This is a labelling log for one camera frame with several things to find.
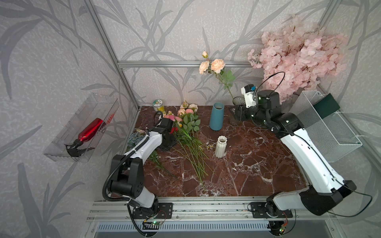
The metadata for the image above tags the pink cherry blossom tree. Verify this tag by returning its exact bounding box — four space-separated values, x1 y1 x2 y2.
248 16 348 103

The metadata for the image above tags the cream peach rose stem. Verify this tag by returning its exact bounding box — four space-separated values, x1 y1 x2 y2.
198 51 236 100

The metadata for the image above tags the blue hydrangea flower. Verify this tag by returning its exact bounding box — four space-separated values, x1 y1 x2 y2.
126 129 146 152

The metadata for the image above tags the white wire mesh basket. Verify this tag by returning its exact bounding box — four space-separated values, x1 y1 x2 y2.
290 91 363 163

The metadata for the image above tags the dark green card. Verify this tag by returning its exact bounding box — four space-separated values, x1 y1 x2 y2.
313 93 340 119

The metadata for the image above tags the small tape roll jar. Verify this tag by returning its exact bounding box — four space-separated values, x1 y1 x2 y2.
152 99 165 113

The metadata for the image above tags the red carnation stem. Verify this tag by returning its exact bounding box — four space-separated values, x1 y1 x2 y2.
170 127 208 189

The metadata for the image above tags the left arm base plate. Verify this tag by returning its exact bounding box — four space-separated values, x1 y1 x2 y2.
132 202 173 219

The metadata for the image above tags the pink white rose stem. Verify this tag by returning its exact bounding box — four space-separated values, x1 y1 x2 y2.
163 111 183 128

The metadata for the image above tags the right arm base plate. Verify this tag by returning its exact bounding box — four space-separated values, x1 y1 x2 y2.
247 202 293 219

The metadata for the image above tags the clear glass vase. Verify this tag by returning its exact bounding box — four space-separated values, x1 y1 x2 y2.
229 97 246 126

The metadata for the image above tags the clear plastic wall bin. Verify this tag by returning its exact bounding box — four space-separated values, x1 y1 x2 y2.
43 93 120 163

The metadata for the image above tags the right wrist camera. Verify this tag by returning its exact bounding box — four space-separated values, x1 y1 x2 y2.
241 84 257 108

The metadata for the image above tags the white ribbed vase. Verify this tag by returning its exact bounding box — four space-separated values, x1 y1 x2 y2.
215 136 227 158

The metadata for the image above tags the teal ceramic vase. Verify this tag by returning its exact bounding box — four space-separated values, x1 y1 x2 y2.
209 102 224 131

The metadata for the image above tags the aluminium front rail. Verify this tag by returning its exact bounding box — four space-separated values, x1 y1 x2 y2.
85 196 337 222

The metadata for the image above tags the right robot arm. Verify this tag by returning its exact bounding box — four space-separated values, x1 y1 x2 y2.
236 84 357 217

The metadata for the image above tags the pink rose bunch with leaves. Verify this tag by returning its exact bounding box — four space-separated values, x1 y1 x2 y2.
177 101 201 132

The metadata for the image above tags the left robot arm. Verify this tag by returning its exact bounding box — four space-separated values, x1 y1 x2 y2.
102 116 177 211

